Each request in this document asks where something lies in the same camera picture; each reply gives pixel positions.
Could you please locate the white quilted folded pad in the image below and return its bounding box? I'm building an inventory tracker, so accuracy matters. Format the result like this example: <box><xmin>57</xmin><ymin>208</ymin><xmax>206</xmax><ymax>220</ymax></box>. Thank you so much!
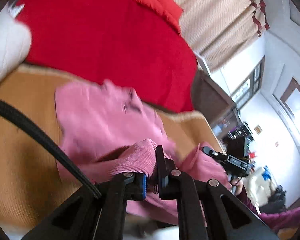
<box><xmin>0</xmin><ymin>5</ymin><xmax>32</xmax><ymax>82</ymax></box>

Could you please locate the red blanket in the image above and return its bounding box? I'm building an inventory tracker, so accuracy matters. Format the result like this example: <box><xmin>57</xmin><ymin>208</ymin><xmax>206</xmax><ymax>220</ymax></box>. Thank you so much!
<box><xmin>17</xmin><ymin>0</ymin><xmax>197</xmax><ymax>113</ymax></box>

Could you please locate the beige dotted curtain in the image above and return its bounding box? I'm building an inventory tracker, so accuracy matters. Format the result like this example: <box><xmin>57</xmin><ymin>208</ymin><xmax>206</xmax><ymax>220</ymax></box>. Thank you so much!
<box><xmin>172</xmin><ymin>0</ymin><xmax>269</xmax><ymax>72</ymax></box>

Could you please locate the black braided cable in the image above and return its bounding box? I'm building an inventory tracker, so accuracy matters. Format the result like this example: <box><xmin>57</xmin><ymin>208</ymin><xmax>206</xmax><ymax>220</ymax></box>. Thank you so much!
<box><xmin>0</xmin><ymin>97</ymin><xmax>102</xmax><ymax>199</ymax></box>

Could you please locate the person's right hand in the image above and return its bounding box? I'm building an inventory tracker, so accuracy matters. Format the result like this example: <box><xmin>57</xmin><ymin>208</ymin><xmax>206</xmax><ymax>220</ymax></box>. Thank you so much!
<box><xmin>230</xmin><ymin>178</ymin><xmax>244</xmax><ymax>196</ymax></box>

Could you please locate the red pillow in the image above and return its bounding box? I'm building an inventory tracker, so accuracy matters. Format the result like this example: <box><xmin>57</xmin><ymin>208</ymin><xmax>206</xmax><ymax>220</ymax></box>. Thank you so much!
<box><xmin>134</xmin><ymin>0</ymin><xmax>183</xmax><ymax>36</ymax></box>

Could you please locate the woven bamboo bed mat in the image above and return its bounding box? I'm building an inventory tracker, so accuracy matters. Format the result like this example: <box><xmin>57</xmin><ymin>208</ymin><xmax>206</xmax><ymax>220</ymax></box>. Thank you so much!
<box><xmin>0</xmin><ymin>64</ymin><xmax>223</xmax><ymax>231</ymax></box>

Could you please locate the pink velvet zip jacket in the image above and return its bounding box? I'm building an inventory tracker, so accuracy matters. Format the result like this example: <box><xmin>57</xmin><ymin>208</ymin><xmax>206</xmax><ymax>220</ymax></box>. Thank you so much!
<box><xmin>54</xmin><ymin>80</ymin><xmax>233</xmax><ymax>226</ymax></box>

